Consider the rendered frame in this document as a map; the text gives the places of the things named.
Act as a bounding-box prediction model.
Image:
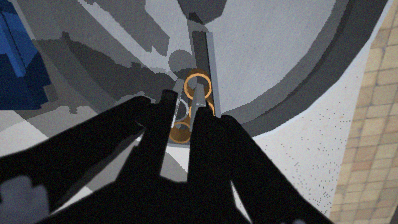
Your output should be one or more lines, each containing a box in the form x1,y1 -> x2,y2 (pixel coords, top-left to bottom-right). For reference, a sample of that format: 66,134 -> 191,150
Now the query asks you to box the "bronze bushing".
184,68 -> 212,100
169,113 -> 191,143
189,95 -> 215,117

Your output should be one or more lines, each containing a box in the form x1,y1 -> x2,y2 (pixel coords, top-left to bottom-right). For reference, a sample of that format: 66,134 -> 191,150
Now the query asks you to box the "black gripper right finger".
187,83 -> 334,224

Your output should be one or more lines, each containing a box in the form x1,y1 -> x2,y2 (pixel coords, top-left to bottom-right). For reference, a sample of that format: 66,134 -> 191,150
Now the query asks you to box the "blue crate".
0,0 -> 59,110

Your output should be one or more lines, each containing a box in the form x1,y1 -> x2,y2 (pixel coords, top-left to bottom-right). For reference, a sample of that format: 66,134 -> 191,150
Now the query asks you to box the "grey metal bushing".
175,91 -> 190,122

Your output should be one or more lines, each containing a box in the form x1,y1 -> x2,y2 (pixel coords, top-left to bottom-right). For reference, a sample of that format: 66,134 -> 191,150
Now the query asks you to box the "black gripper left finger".
0,79 -> 184,224

